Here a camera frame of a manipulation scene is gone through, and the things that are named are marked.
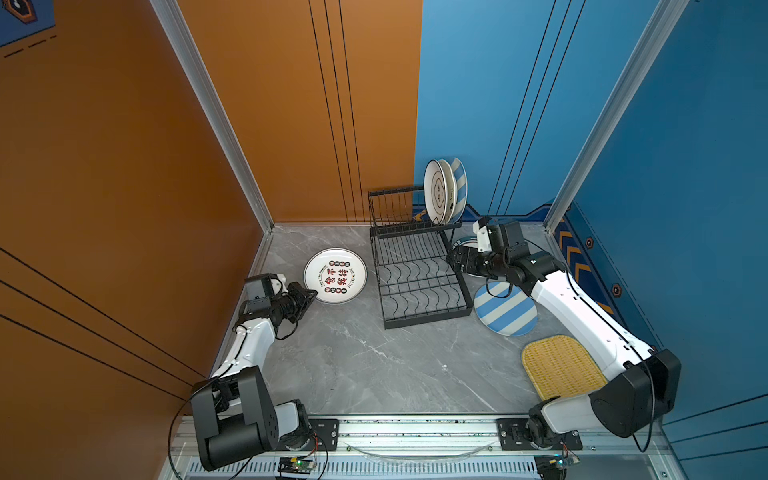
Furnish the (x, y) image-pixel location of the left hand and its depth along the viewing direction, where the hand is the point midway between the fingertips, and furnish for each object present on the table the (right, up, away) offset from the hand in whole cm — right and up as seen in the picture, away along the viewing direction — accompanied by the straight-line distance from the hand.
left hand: (318, 288), depth 87 cm
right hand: (+39, +9, -7) cm, 40 cm away
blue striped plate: (+58, -8, +9) cm, 60 cm away
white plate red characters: (+5, +3, +5) cm, 8 cm away
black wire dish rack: (+30, 0, +13) cm, 33 cm away
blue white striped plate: (+42, +29, -2) cm, 50 cm away
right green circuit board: (+62, -39, -17) cm, 75 cm away
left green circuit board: (-1, -40, -16) cm, 43 cm away
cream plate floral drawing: (+38, +26, -6) cm, 47 cm away
